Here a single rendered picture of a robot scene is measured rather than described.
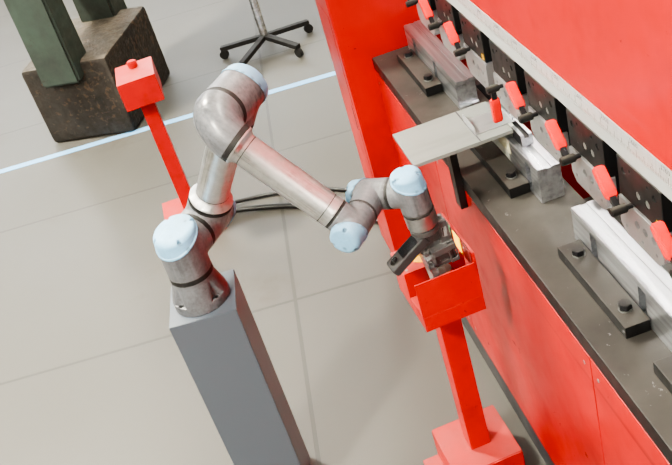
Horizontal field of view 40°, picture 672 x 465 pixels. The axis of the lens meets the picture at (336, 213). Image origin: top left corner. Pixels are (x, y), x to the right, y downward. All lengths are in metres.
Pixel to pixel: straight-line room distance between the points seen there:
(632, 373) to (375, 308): 1.76
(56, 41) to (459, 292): 3.33
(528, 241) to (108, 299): 2.31
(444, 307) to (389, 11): 1.21
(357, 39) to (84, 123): 2.61
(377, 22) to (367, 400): 1.25
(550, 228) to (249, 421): 1.01
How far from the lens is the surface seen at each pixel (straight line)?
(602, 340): 1.90
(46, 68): 5.25
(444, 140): 2.35
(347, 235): 2.02
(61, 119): 5.49
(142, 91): 3.85
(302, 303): 3.59
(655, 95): 1.50
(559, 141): 1.86
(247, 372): 2.52
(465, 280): 2.26
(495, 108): 2.20
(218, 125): 2.04
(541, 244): 2.15
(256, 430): 2.67
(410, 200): 2.10
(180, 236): 2.31
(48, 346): 3.98
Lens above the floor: 2.19
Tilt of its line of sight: 33 degrees down
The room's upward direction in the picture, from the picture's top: 17 degrees counter-clockwise
